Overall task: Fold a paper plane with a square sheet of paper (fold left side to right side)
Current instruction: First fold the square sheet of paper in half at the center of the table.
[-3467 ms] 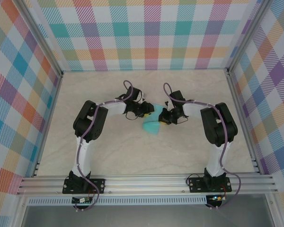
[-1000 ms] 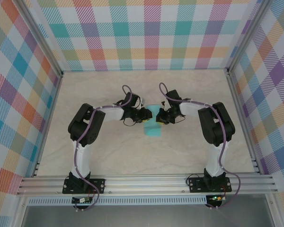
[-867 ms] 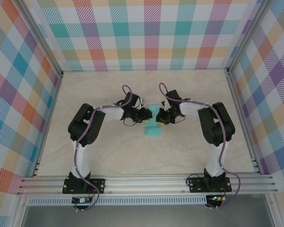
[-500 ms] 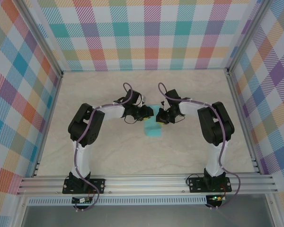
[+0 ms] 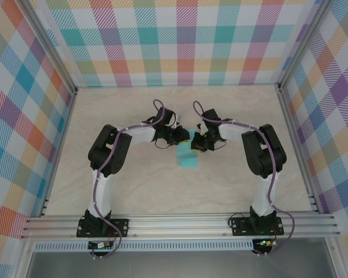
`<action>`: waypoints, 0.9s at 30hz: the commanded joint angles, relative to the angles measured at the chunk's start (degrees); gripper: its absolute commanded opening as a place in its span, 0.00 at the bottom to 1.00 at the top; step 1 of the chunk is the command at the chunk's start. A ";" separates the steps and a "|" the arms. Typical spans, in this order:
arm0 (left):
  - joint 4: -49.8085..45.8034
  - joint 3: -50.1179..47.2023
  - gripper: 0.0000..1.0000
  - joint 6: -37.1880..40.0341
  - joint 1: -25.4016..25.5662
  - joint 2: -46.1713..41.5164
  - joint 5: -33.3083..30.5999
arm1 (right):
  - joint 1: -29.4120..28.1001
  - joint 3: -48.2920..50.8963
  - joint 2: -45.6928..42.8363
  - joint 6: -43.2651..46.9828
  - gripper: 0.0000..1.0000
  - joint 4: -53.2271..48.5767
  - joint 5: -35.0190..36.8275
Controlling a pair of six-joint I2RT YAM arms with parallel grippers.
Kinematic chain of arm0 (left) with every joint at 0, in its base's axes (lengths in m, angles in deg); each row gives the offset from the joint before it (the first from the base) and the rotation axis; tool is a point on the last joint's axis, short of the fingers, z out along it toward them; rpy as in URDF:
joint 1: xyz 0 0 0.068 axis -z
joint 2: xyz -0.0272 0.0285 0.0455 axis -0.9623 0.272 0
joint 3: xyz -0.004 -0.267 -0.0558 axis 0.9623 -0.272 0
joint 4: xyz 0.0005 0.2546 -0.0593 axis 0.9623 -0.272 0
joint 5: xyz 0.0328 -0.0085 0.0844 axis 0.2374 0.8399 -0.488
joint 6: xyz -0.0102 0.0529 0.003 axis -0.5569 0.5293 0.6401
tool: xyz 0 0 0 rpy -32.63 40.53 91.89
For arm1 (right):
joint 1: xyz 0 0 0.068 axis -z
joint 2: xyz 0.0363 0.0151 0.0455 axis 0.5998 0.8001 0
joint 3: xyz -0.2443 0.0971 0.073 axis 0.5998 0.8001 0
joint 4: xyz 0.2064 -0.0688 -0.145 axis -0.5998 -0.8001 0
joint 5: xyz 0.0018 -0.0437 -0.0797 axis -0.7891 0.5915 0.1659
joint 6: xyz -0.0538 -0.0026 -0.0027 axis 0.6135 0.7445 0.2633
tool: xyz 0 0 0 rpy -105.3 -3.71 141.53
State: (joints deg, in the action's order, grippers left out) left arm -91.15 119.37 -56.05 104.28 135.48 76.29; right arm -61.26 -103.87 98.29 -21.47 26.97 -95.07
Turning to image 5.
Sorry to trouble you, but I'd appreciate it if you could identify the aluminium side rail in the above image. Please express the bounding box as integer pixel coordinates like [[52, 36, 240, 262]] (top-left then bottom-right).
[[277, 83, 322, 215], [39, 88, 79, 218]]

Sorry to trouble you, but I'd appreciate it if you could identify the teal paper sheet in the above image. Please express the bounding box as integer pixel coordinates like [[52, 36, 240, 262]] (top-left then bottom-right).
[[175, 129, 200, 169]]

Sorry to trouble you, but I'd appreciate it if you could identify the purple cable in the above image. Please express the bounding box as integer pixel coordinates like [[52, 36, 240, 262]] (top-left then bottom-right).
[[91, 99, 166, 259], [193, 100, 296, 257]]

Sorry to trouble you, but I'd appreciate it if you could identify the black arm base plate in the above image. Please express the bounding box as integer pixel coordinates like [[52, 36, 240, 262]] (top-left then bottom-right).
[[77, 218, 130, 238], [230, 217, 284, 237]]

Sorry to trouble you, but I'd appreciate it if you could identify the grey metal panel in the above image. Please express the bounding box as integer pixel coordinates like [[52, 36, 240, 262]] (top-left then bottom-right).
[[26, 251, 337, 278]]

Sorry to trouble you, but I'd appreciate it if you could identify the perforated grey cable duct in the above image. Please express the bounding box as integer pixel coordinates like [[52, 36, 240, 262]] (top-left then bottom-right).
[[34, 242, 255, 252]]

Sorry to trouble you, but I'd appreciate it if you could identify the long aluminium mounting rail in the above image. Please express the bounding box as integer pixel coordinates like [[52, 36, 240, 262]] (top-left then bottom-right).
[[20, 213, 342, 240]]

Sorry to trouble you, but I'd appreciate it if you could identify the aluminium frame post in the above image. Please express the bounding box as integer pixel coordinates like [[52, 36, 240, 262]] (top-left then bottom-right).
[[275, 0, 337, 93], [17, 0, 79, 95]]

